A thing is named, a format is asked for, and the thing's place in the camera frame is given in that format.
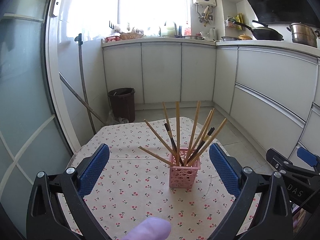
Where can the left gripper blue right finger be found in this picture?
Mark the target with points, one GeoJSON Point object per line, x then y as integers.
{"type": "Point", "coordinates": [226, 172]}

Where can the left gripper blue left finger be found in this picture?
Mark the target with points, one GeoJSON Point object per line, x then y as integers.
{"type": "Point", "coordinates": [90, 169]}

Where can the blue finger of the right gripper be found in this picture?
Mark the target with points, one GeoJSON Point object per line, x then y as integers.
{"type": "Point", "coordinates": [278, 161]}
{"type": "Point", "coordinates": [308, 157]}

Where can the black chopstick gold band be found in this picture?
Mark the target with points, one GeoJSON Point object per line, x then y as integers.
{"type": "Point", "coordinates": [202, 142]}

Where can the white kitchen cabinets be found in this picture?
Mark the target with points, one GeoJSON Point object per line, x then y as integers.
{"type": "Point", "coordinates": [268, 89]}

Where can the pink perforated utensil holder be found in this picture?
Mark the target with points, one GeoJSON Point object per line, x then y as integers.
{"type": "Point", "coordinates": [183, 177]}

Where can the cherry print tablecloth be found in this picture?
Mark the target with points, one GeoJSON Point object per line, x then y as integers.
{"type": "Point", "coordinates": [134, 185]}

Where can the glass sliding door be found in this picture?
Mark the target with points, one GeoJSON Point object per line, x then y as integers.
{"type": "Point", "coordinates": [31, 140]}

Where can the dark brown trash bin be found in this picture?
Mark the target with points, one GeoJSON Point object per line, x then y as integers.
{"type": "Point", "coordinates": [122, 102]}

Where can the steel cooking pot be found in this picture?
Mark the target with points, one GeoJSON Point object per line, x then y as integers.
{"type": "Point", "coordinates": [303, 34]}

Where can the black wok pan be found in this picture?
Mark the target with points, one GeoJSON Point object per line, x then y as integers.
{"type": "Point", "coordinates": [262, 33]}

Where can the white electric kettle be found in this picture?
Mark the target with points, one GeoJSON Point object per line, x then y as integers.
{"type": "Point", "coordinates": [211, 35]}

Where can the wicker basket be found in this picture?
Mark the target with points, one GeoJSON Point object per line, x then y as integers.
{"type": "Point", "coordinates": [130, 36]}

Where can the purple rounded handle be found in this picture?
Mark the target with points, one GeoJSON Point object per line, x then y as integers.
{"type": "Point", "coordinates": [152, 228]}

